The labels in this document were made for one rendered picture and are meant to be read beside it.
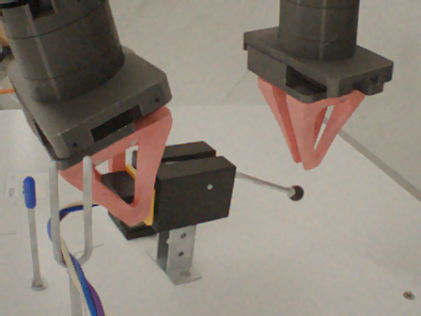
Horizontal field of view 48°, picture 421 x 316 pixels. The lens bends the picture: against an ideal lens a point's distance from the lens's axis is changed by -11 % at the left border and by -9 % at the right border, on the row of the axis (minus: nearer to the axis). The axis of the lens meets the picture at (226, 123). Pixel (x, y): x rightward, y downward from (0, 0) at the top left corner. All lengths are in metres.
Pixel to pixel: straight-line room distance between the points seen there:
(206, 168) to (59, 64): 0.13
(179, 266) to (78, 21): 0.20
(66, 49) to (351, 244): 0.30
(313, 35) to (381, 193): 0.25
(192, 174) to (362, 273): 0.17
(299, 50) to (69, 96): 0.16
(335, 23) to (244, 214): 0.20
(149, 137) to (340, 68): 0.14
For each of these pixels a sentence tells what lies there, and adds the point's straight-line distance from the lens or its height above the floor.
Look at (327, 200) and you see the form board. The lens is 0.51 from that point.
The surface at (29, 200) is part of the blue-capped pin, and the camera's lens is 0.32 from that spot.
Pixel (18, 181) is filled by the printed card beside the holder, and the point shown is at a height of 1.18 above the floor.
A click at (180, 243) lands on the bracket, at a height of 1.11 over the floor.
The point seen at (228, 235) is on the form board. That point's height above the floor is 1.05.
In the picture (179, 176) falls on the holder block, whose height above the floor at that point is 1.15.
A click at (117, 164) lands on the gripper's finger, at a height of 1.18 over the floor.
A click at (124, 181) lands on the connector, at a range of 0.33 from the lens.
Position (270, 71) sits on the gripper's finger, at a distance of 0.36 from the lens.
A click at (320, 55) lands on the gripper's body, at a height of 1.13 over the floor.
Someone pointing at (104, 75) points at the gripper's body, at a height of 1.24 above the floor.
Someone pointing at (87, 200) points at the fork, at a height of 1.23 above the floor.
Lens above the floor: 1.33
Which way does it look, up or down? 33 degrees down
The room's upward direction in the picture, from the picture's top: 48 degrees counter-clockwise
